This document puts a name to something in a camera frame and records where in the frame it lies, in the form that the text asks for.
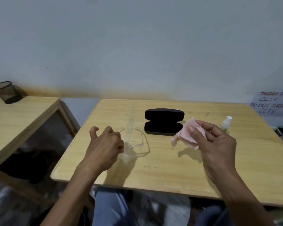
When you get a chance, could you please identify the person's left hand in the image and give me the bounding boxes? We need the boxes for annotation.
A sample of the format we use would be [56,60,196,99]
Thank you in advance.
[81,126,125,173]

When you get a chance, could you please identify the person's right hand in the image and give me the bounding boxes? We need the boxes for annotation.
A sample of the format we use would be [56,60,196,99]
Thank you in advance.
[187,120,238,184]

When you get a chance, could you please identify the small green label spray bottle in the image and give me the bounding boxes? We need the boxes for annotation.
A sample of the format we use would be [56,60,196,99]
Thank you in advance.
[220,116,233,133]

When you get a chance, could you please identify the clear frame eyeglasses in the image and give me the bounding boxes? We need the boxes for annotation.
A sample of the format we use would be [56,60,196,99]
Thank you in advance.
[113,127,150,160]

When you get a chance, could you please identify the pink cleaning cloth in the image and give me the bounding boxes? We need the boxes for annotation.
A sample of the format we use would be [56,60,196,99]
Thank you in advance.
[170,117,207,151]

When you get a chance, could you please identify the black glasses case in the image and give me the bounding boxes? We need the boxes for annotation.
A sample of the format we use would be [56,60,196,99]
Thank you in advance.
[144,108,185,136]

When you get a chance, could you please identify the person's left forearm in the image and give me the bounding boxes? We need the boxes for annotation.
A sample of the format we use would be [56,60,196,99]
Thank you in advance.
[40,161,104,226]

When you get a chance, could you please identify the person's right forearm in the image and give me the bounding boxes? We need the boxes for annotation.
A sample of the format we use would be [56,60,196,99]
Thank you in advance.
[213,170,276,226]

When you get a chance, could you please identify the person's blue trousers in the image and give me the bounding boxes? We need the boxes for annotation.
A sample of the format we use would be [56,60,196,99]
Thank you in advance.
[92,186,229,226]

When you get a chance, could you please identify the wooden side table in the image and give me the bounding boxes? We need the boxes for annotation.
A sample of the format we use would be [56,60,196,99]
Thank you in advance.
[0,94,77,200]

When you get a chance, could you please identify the black mesh pen holder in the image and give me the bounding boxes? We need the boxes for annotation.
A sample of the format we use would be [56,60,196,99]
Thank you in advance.
[0,81,23,105]

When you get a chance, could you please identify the handwritten paper wall sign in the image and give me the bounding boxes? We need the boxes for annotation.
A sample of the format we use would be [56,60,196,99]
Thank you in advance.
[249,91,283,117]

